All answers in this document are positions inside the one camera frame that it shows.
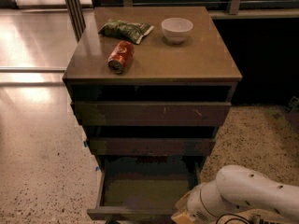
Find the brown drawer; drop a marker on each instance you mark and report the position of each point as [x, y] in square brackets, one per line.
[152, 146]
[151, 113]
[145, 193]

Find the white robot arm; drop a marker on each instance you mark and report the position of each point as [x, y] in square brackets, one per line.
[236, 189]

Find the brown drawer cabinet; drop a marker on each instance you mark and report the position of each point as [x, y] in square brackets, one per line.
[200, 69]

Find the red soda can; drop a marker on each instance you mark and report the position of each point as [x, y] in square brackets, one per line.
[121, 56]

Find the green chip bag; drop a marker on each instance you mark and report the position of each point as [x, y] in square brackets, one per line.
[132, 31]

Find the blue tape piece upper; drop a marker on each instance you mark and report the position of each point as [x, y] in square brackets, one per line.
[85, 143]

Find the white bowl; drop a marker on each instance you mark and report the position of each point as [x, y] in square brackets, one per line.
[176, 30]

